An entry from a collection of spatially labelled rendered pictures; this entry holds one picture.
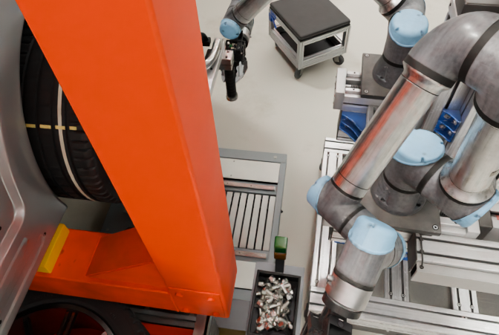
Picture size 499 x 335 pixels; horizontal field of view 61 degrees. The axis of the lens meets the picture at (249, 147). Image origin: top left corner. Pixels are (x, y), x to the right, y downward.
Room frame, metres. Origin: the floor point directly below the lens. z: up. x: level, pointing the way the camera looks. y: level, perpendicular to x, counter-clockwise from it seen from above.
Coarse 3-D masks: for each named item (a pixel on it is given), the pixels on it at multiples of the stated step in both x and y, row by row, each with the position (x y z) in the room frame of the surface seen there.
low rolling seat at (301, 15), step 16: (288, 0) 2.35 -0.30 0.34; (304, 0) 2.34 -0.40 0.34; (320, 0) 2.33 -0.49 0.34; (272, 16) 2.30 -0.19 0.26; (288, 16) 2.18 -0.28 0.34; (304, 16) 2.17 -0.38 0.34; (320, 16) 2.16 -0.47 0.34; (336, 16) 2.15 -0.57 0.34; (272, 32) 2.30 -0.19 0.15; (288, 32) 2.11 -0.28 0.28; (304, 32) 2.02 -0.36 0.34; (320, 32) 2.03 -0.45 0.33; (336, 32) 2.08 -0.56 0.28; (288, 48) 2.11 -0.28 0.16; (304, 48) 2.16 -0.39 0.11; (320, 48) 2.15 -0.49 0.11; (336, 48) 2.08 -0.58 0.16; (304, 64) 1.99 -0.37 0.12; (336, 64) 2.11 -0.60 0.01
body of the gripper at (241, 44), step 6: (240, 36) 1.31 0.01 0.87; (246, 36) 1.31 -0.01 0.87; (234, 42) 1.25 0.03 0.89; (240, 42) 1.24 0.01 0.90; (246, 42) 1.30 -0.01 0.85; (228, 48) 1.22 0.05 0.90; (234, 48) 1.23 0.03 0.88; (240, 48) 1.21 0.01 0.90; (234, 54) 1.21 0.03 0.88; (240, 54) 1.20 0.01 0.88; (234, 60) 1.21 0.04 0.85; (240, 60) 1.21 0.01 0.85; (234, 66) 1.21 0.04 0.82
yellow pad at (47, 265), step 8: (64, 224) 0.64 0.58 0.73; (56, 232) 0.62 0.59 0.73; (64, 232) 0.63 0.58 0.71; (56, 240) 0.59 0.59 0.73; (64, 240) 0.61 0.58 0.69; (48, 248) 0.57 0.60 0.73; (56, 248) 0.58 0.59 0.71; (48, 256) 0.54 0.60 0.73; (56, 256) 0.56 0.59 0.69; (40, 264) 0.52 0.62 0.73; (48, 264) 0.52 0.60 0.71; (48, 272) 0.51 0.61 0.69
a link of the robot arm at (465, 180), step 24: (480, 48) 0.51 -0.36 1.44; (480, 72) 0.48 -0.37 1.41; (480, 96) 0.48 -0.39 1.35; (480, 120) 0.48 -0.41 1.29; (480, 144) 0.47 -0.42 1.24; (456, 168) 0.50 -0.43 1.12; (480, 168) 0.46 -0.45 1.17; (432, 192) 0.52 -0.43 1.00; (456, 192) 0.48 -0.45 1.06; (480, 192) 0.47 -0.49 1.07; (456, 216) 0.46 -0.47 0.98; (480, 216) 0.44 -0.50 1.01
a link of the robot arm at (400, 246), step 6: (366, 210) 0.42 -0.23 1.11; (354, 216) 0.40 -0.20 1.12; (372, 216) 0.40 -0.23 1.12; (348, 222) 0.39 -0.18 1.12; (354, 222) 0.39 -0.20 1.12; (348, 228) 0.38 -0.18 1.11; (342, 234) 0.38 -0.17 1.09; (396, 240) 0.34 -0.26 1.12; (402, 240) 0.36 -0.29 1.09; (396, 246) 0.33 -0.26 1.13; (402, 246) 0.34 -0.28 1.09; (396, 252) 0.32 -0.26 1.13; (402, 252) 0.33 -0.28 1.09; (396, 258) 0.31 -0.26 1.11; (390, 264) 0.30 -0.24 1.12; (396, 264) 0.32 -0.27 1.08
